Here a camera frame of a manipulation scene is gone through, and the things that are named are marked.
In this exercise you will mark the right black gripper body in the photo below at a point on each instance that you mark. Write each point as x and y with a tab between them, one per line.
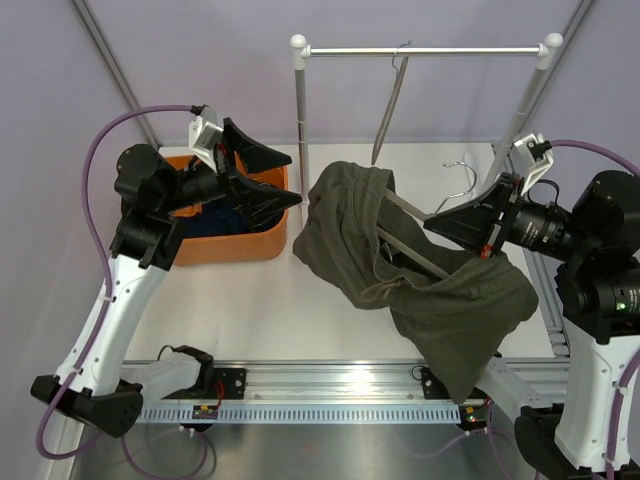
513	187

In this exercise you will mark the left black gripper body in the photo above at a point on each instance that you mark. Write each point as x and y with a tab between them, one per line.
199	184

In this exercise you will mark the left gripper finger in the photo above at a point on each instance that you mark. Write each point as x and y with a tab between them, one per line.
255	156
260	202

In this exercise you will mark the navy blue shorts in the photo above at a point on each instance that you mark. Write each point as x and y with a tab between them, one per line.
216	218

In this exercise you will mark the olive green shorts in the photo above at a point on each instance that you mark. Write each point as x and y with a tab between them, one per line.
454	306

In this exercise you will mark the beige hanger with metal hook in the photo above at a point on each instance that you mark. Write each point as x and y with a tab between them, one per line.
400	72

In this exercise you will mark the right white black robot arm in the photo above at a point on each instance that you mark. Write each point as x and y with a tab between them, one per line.
596	242

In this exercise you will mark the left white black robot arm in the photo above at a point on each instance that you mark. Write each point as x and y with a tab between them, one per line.
88	386

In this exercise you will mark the orange plastic basket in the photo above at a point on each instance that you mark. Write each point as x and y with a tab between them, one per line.
264	243

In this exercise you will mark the white metal clothes rack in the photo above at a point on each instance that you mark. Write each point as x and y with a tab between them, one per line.
545	54

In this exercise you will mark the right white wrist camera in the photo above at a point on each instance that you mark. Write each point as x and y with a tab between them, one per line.
534	151

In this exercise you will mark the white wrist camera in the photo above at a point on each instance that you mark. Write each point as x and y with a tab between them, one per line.
204	135
534	151

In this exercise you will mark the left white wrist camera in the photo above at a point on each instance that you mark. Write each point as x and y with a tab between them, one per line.
204	135

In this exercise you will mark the aluminium mounting rail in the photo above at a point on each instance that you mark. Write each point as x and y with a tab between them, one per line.
388	392

